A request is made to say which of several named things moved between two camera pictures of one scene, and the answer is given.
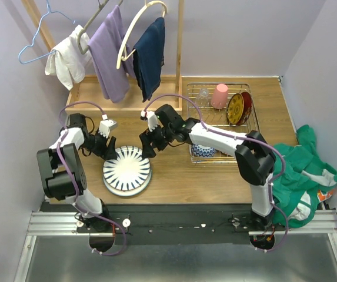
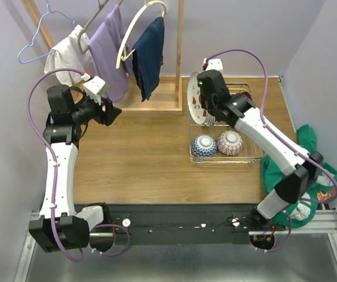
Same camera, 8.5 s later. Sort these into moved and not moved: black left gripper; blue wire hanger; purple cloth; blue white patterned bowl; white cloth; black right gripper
Moved: black left gripper; black right gripper
Not moved: blue white patterned bowl; blue wire hanger; purple cloth; white cloth
